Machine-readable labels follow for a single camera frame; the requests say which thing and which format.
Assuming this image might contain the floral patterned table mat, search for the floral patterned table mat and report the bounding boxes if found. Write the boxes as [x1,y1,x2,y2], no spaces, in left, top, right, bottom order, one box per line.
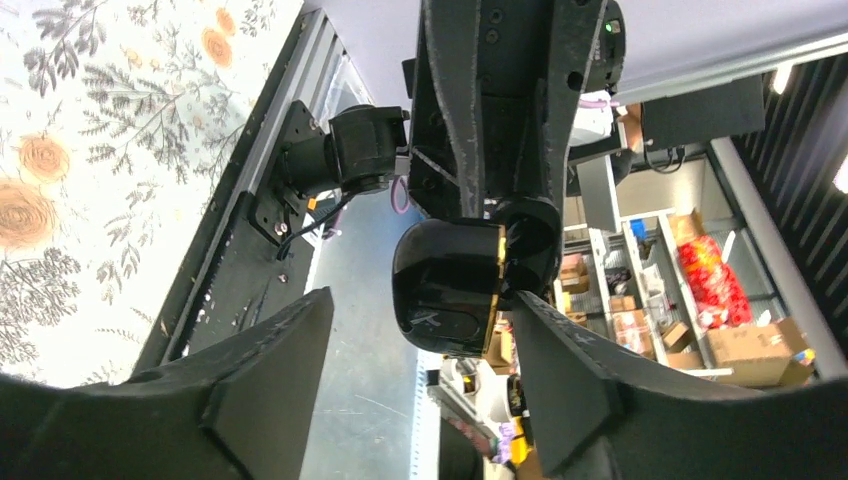
[1,0,301,387]

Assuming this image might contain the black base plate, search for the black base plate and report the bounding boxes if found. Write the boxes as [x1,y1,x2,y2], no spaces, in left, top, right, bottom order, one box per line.
[135,9,369,371]

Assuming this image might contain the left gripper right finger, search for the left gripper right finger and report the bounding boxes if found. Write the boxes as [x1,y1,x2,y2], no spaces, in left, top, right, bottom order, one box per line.
[513,291,847,479]

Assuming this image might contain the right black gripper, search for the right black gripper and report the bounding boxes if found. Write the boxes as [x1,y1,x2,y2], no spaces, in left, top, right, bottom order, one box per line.
[402,0,626,218]

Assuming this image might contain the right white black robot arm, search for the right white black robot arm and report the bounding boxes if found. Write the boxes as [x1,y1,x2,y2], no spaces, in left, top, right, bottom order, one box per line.
[285,1,626,227]

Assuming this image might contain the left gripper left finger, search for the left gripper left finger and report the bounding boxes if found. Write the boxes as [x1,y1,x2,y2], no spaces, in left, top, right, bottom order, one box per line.
[1,288,334,479]

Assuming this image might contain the black earbud charging case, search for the black earbud charging case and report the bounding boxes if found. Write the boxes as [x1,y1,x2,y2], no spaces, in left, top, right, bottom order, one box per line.
[392,196,563,358]

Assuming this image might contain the shelf with cardboard boxes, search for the shelf with cardboard boxes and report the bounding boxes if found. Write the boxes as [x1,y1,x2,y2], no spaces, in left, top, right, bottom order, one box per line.
[552,209,816,389]

